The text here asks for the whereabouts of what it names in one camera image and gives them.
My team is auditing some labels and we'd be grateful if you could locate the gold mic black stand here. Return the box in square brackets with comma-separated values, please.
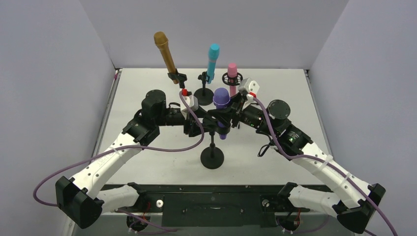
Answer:
[168, 69, 188, 96]

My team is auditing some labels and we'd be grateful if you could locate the black tripod shock mount stand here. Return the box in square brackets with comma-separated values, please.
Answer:
[222, 73, 243, 93]

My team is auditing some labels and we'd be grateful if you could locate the pink microphone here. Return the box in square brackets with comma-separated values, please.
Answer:
[227, 62, 238, 96]

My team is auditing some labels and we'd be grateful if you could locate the cyan mic black stand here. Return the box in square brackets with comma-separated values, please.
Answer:
[193, 72, 214, 106]

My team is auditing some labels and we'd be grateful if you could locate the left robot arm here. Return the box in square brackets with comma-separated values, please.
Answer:
[55, 89, 208, 229]

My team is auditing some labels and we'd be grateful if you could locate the purple microphone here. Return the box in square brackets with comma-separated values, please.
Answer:
[212, 88, 231, 140]

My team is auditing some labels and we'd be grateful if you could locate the gold microphone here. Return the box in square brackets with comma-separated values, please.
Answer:
[153, 31, 177, 74]

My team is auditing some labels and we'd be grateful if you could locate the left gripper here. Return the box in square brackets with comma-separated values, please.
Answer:
[156, 106, 213, 136]

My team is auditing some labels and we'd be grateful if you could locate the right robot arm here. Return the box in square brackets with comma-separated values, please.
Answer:
[209, 94, 386, 234]

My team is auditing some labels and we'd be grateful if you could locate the purple mic black stand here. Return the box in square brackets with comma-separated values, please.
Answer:
[200, 121, 224, 170]

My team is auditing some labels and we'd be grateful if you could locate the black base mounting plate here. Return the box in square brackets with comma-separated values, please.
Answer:
[81, 183, 344, 229]

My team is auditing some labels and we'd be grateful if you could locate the cyan microphone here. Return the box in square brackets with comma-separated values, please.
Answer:
[206, 43, 220, 84]

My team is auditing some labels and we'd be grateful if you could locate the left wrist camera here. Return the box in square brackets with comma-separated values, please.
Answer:
[179, 88, 199, 118]

